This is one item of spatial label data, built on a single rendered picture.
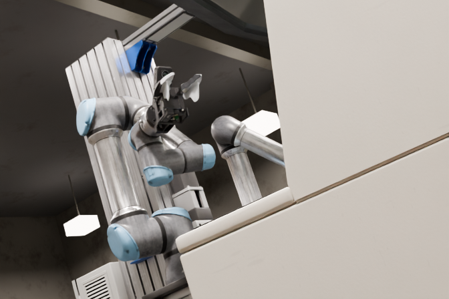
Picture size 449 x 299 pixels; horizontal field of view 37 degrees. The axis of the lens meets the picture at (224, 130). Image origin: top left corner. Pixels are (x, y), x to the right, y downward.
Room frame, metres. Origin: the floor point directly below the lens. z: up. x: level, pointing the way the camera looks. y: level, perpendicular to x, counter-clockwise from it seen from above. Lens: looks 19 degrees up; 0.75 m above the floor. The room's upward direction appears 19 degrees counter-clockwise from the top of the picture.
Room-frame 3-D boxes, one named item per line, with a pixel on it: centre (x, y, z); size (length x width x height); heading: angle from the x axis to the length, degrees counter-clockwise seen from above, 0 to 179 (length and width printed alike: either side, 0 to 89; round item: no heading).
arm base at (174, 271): (2.10, 0.25, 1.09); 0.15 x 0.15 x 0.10
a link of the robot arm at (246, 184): (2.66, -0.01, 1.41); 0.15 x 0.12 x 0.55; 175
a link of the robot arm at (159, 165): (1.81, 0.20, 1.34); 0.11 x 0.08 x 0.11; 124
